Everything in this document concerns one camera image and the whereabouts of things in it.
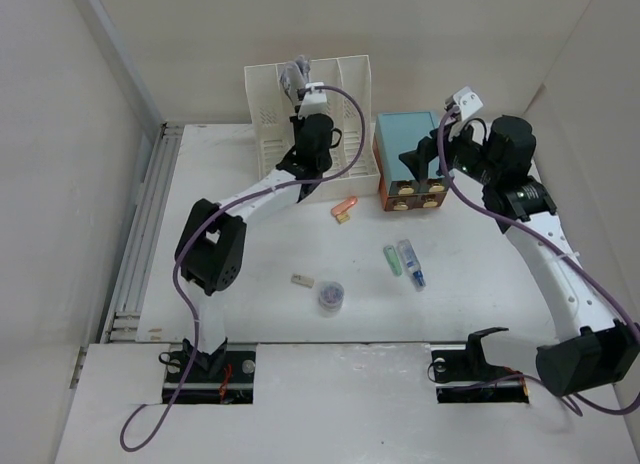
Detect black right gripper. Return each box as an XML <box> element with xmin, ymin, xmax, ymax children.
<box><xmin>398</xmin><ymin>114</ymin><xmax>501</xmax><ymax>186</ymax></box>

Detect teal orange drawer box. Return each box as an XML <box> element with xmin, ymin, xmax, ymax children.
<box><xmin>372</xmin><ymin>111</ymin><xmax>448</xmax><ymax>212</ymax></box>

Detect white spiral bound manual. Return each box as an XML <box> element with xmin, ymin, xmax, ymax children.
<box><xmin>279</xmin><ymin>55</ymin><xmax>311</xmax><ymax>106</ymax></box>

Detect beige rectangular eraser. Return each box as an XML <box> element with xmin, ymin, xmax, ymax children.
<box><xmin>291</xmin><ymin>274</ymin><xmax>315</xmax><ymax>289</ymax></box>

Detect clear round pin container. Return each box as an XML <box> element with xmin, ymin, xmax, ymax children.
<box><xmin>317</xmin><ymin>281</ymin><xmax>345</xmax><ymax>317</ymax></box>

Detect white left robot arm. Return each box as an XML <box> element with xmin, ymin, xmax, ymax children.
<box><xmin>174</xmin><ymin>114</ymin><xmax>342</xmax><ymax>381</ymax></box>

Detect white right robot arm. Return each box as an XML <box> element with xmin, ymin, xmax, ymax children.
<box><xmin>399</xmin><ymin>116</ymin><xmax>639</xmax><ymax>397</ymax></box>

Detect white plastic file organizer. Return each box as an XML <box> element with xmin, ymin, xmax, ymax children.
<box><xmin>245</xmin><ymin>55</ymin><xmax>380</xmax><ymax>202</ymax></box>

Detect clear blue glue bottle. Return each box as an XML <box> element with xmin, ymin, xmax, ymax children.
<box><xmin>398</xmin><ymin>239</ymin><xmax>426</xmax><ymax>289</ymax></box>

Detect green transparent tube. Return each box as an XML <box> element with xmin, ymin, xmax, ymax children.
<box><xmin>383</xmin><ymin>245</ymin><xmax>403</xmax><ymax>277</ymax></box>

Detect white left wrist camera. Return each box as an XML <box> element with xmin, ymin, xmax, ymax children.
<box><xmin>297</xmin><ymin>82</ymin><xmax>328</xmax><ymax>119</ymax></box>

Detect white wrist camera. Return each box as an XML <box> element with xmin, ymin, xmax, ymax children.
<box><xmin>297</xmin><ymin>82</ymin><xmax>328</xmax><ymax>119</ymax></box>
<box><xmin>444</xmin><ymin>86</ymin><xmax>484</xmax><ymax>123</ymax></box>

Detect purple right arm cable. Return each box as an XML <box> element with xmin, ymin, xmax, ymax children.
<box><xmin>437</xmin><ymin>111</ymin><xmax>640</xmax><ymax>416</ymax></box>

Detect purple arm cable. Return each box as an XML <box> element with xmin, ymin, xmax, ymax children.
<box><xmin>437</xmin><ymin>111</ymin><xmax>640</xmax><ymax>416</ymax></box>
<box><xmin>119</xmin><ymin>86</ymin><xmax>366</xmax><ymax>453</ymax></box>

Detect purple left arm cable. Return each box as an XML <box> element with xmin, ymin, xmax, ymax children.
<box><xmin>119</xmin><ymin>86</ymin><xmax>366</xmax><ymax>453</ymax></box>

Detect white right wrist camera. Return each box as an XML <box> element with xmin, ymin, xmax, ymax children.
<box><xmin>444</xmin><ymin>86</ymin><xmax>484</xmax><ymax>123</ymax></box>

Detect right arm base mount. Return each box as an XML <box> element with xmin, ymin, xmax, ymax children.
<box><xmin>428</xmin><ymin>327</ymin><xmax>529</xmax><ymax>404</ymax></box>

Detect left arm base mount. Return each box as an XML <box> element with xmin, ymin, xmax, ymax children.
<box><xmin>158</xmin><ymin>340</ymin><xmax>257</xmax><ymax>405</ymax></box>

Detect aluminium frame rail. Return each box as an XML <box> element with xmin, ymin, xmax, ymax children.
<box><xmin>96</xmin><ymin>123</ymin><xmax>184</xmax><ymax>344</ymax></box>

